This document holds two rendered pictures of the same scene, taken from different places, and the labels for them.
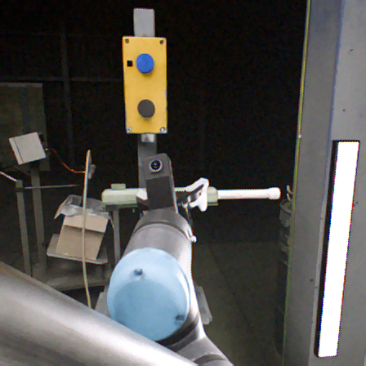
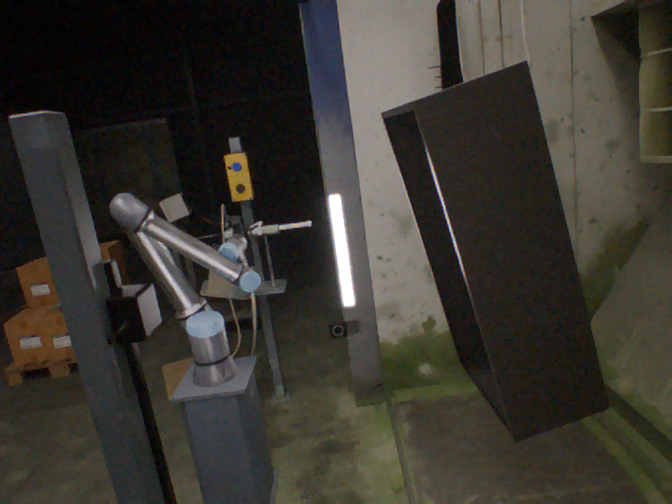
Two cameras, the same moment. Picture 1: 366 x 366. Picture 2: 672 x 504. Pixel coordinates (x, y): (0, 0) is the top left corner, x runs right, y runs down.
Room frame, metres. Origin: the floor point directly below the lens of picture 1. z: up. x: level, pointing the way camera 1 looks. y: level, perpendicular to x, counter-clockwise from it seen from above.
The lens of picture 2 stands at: (-1.71, -0.68, 1.56)
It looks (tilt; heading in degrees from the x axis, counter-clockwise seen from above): 13 degrees down; 7
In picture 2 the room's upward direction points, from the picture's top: 8 degrees counter-clockwise
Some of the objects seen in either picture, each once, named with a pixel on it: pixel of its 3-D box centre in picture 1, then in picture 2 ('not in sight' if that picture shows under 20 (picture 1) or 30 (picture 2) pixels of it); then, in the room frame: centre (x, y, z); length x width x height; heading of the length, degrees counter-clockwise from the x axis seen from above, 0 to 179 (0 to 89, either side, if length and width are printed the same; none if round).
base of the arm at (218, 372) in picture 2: not in sight; (213, 365); (0.10, 0.12, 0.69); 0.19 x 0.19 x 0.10
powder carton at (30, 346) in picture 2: not in sight; (38, 333); (1.74, 2.31, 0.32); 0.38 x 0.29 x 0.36; 15
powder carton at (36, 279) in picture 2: not in sight; (50, 279); (2.12, 2.36, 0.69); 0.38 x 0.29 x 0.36; 8
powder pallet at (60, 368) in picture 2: not in sight; (85, 339); (2.14, 2.20, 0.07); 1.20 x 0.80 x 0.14; 13
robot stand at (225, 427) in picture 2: not in sight; (230, 440); (0.10, 0.12, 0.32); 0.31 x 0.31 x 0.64; 6
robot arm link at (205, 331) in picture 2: not in sight; (207, 335); (0.11, 0.12, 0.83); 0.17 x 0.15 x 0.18; 29
